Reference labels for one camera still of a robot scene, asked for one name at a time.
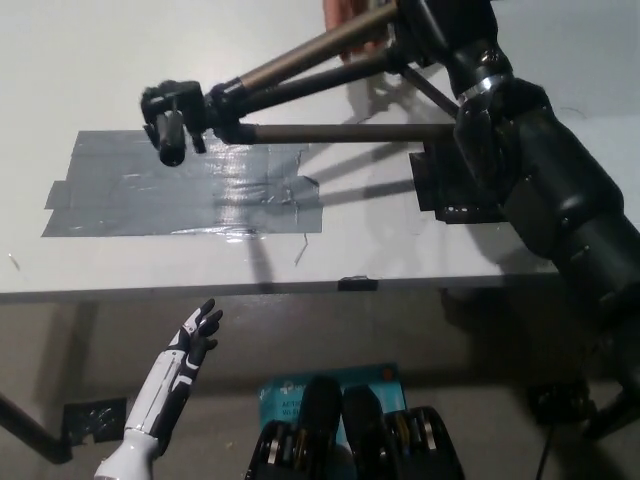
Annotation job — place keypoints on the grey duct tape patch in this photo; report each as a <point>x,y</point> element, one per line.
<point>150,190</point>

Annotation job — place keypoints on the black ribbed robot body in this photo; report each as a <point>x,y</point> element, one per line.
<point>365,430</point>

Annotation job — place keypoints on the black floor tape patch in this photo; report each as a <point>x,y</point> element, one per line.
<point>92,422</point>

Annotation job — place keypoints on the small black tape strip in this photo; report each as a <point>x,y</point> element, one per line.
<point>357,284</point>

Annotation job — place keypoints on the teal printed cardboard box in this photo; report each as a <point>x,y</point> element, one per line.
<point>387,387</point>

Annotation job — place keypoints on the large black tape patch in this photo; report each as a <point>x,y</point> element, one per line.
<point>465,210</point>

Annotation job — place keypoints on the black slanted table leg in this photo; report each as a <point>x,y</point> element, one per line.
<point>35,432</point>

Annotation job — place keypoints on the bronze and black camera tripod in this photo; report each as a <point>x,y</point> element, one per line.
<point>320,132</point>

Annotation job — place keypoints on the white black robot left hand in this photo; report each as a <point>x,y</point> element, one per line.
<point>160,395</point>

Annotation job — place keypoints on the bare person hand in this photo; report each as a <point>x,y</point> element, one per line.
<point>334,12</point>

